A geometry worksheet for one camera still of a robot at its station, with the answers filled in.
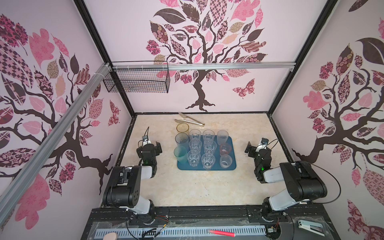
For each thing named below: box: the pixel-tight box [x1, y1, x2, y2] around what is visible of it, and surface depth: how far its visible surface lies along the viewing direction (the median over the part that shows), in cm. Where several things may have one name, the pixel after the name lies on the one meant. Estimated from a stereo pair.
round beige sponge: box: [103, 232, 118, 240], surface depth 69 cm
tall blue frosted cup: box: [175, 132, 189, 149], surface depth 93 cm
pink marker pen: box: [207, 229, 236, 238], surface depth 71 cm
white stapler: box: [297, 220, 325, 237], surface depth 71 cm
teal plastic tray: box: [177, 135, 237, 171], surface depth 94 cm
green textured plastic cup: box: [173, 145, 188, 164], surface depth 91 cm
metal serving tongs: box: [174, 112, 205, 127], surface depth 116 cm
